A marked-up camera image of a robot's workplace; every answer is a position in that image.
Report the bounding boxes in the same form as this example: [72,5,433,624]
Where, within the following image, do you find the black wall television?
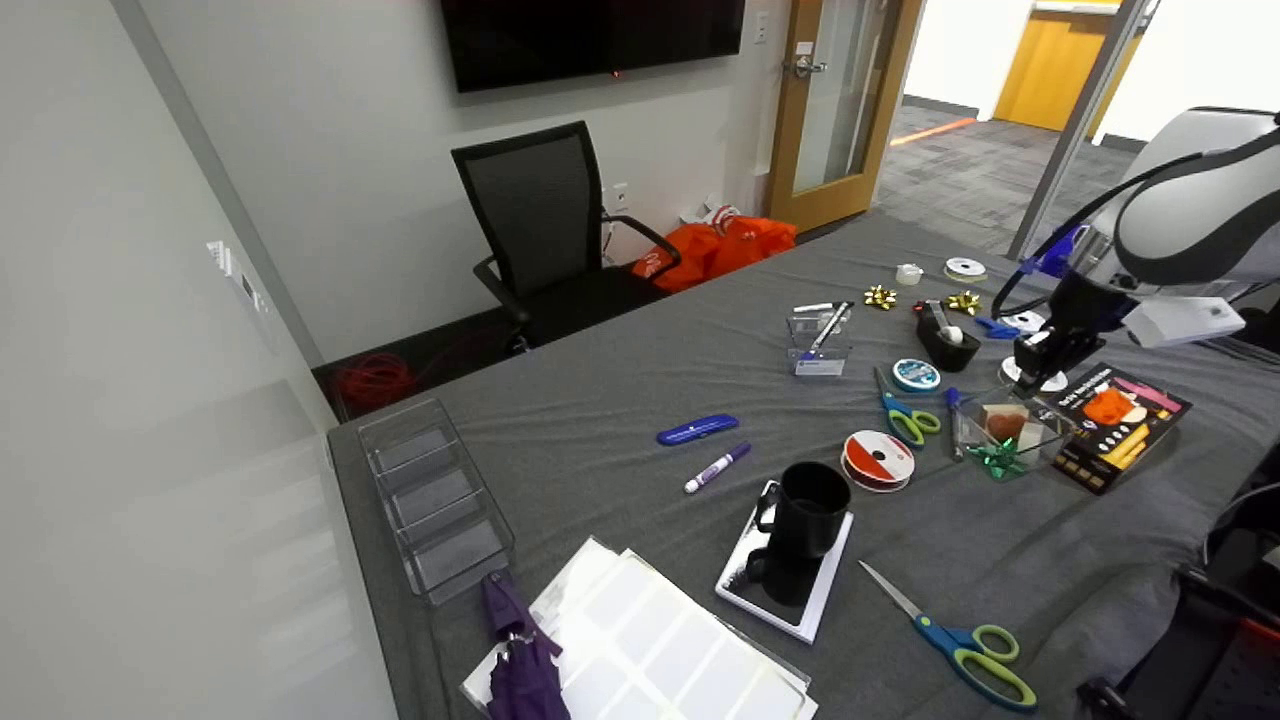
[435,0,749,94]

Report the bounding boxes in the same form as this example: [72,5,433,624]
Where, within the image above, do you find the white label sheets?
[461,537,819,720]

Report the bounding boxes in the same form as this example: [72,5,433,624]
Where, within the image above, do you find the grey metal door frame post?
[1005,0,1164,264]

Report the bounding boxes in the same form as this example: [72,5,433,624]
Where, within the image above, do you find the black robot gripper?
[1013,269,1140,390]

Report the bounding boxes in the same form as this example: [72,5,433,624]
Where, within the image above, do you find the small green blue scissors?
[871,366,949,453]

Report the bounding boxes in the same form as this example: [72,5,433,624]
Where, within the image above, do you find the black orange glove box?
[1049,360,1197,501]

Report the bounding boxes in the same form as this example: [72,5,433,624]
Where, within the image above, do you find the black mesh office chair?
[450,114,684,357]

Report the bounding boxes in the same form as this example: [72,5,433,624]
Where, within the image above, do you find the blue pen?
[653,411,745,453]

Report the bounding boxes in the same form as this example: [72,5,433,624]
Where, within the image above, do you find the purple marker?
[680,441,755,501]

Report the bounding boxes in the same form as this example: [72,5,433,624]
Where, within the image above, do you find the orange bag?
[628,210,804,298]

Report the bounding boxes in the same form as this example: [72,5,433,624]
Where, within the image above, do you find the wooden door with glass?
[765,0,927,235]

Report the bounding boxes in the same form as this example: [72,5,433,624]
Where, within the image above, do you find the red and white ribbon spool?
[835,427,922,501]

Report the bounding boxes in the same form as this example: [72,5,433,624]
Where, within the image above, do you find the grey marker with blue cap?
[941,382,968,465]

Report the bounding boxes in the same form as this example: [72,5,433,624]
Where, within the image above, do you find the clear plastic tray organizer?
[356,395,522,606]

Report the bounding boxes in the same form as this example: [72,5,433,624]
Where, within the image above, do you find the large green blue scissors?
[858,556,1043,716]

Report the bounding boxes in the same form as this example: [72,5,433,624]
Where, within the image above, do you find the teal ribbon spool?
[890,350,949,395]

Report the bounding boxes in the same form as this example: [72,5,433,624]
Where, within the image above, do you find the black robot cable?
[989,166,1137,319]

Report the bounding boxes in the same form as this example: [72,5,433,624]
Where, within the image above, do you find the purple cloth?
[477,573,575,720]

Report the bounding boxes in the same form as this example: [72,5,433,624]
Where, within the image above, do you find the red cable coil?
[327,348,422,417]

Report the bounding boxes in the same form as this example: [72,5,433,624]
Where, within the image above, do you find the green decorating ribbon bow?
[975,441,1032,484]

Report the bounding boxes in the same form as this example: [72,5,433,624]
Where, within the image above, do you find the clear holder with pens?
[786,295,860,382]

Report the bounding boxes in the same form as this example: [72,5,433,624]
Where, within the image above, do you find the clear plastic stationery holder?
[949,390,1074,484]

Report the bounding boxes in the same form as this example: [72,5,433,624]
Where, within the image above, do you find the black mug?
[745,454,858,611]

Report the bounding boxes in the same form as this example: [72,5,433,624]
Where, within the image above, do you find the black chair with red trim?
[1074,443,1280,720]

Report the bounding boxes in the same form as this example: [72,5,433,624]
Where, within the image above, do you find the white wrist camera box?
[1119,292,1250,350]

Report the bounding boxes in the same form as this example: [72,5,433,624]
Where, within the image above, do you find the black tape dispenser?
[914,298,985,375]

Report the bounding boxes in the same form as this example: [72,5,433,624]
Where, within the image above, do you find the white framed black tablet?
[713,497,860,647]

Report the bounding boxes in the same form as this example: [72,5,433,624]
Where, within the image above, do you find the yellow wooden door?
[989,5,1112,135]

